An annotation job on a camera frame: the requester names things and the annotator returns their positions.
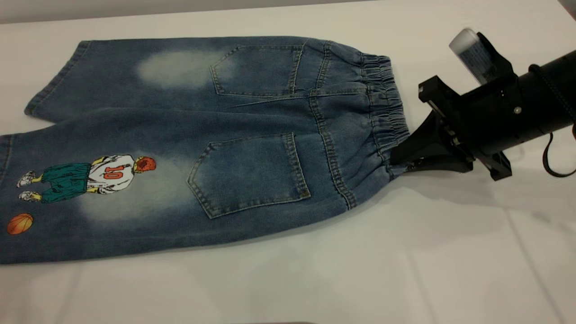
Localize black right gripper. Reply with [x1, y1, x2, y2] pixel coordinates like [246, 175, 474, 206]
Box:
[390, 74, 526, 182]

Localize blue denim jeans cartoon print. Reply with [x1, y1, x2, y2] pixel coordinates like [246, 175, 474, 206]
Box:
[0, 36, 411, 265]

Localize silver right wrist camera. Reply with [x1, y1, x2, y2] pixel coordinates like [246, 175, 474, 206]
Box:
[449, 28, 498, 86]

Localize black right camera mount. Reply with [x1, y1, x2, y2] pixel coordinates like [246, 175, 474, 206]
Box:
[476, 31, 516, 86]

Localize black right camera cable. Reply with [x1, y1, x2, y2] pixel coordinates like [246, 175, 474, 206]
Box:
[529, 64, 576, 178]

